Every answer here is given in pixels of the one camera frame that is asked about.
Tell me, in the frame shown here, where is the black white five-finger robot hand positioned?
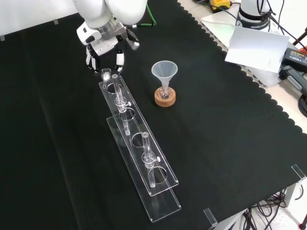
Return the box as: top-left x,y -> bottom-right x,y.
76,22 -> 128,77

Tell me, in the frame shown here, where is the clear weighing funnel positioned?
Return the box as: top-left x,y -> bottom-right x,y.
101,69 -> 113,81

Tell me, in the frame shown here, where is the translucent plastic funnel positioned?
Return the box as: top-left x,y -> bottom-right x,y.
151,61 -> 178,97

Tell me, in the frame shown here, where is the clear acrylic funnel stand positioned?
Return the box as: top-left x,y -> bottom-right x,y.
98,73 -> 182,223

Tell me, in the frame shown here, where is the small round-bottom glass flask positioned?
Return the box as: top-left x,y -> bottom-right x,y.
158,82 -> 172,100

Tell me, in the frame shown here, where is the pale base board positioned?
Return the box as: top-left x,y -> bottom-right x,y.
200,10 -> 284,87

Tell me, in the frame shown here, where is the yellow stop button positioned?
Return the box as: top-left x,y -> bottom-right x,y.
210,0 -> 233,13

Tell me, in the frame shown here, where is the black bench cloth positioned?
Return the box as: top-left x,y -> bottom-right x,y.
0,0 -> 307,230

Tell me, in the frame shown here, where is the white paper sheet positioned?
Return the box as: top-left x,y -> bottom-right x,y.
224,25 -> 291,73

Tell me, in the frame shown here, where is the black power adapter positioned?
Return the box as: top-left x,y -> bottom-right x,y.
280,47 -> 307,73

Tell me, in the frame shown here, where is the clear acrylic cloth clamp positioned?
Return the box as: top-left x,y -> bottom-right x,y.
291,164 -> 307,182
203,207 -> 219,228

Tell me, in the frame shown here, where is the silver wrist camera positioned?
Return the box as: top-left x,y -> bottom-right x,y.
125,28 -> 141,51

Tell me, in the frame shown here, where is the green cable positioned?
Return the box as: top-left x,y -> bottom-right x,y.
135,4 -> 157,28

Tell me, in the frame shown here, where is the cork ring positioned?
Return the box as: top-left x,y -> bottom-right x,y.
154,87 -> 177,108

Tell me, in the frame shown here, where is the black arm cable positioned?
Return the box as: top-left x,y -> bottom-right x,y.
257,0 -> 307,48

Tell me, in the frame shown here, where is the black cable bundle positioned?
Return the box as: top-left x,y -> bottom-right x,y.
241,188 -> 289,230

